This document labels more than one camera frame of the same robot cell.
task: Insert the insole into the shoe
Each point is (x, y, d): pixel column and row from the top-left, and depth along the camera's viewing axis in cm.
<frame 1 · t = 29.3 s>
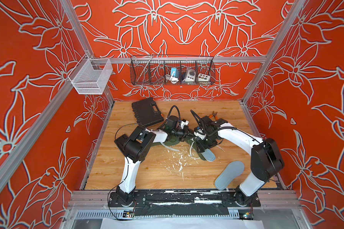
left hand: (197, 135, 88), fingers closed
right hand: (199, 148, 85), fingers open
grey insole right: (230, 172, 86), on the table
black plastic tool case: (147, 112, 109), point 5 cm above the table

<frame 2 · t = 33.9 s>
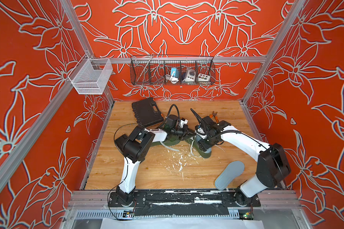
left hand: (196, 134, 88), fingers closed
right hand: (202, 145, 85), fingers open
the named things where they were.

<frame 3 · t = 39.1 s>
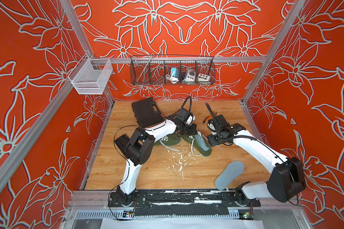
left hand: (199, 132, 89), fingers closed
right hand: (210, 139, 84), fingers open
the named things where they were.

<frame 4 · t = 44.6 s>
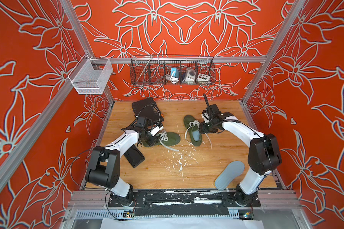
left hand: (155, 136, 91), fingers open
right hand: (199, 129, 90), fingers open
right green canvas shoe: (192, 124, 99), point 7 cm above the table
black flat pad: (134, 156, 90), on the table
the other named things where they were.

